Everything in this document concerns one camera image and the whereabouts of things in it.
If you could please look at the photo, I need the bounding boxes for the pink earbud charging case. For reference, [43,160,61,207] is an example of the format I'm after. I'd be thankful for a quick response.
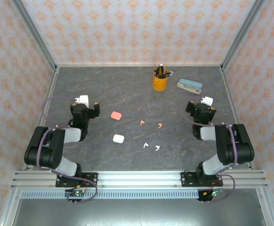
[110,111,123,121]

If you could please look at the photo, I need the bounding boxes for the yellow pencil cup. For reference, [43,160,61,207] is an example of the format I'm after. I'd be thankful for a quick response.
[152,70,169,91]

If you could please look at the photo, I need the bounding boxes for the small circuit board green light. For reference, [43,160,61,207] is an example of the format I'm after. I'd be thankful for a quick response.
[198,188,225,202]
[65,188,88,199]

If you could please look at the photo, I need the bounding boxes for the teal and cream stapler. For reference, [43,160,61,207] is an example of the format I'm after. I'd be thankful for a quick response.
[176,78,203,95]

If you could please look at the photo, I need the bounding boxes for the grey slotted cable duct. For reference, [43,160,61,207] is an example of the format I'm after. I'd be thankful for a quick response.
[20,190,200,200]

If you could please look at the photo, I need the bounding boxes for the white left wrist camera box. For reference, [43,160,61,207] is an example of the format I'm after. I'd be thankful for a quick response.
[76,95,90,107]

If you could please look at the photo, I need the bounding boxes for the aluminium table edge rail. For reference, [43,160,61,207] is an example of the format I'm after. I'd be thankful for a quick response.
[23,67,60,171]
[56,62,223,68]
[219,66,256,170]

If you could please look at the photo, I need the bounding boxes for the grey metal panel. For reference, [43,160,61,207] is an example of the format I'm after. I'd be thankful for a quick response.
[11,199,268,226]

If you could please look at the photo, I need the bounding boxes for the aluminium frame leg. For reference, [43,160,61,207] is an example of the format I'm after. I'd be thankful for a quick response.
[0,188,22,226]
[256,188,274,226]

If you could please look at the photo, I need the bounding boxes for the wide aluminium mounting rail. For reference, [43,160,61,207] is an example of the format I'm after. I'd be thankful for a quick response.
[10,169,269,189]

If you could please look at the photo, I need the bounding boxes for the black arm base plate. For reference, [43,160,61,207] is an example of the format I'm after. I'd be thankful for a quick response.
[55,172,99,188]
[180,171,223,188]

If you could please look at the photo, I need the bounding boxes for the aluminium frame post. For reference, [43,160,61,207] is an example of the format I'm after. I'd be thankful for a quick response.
[10,0,58,71]
[220,0,267,71]

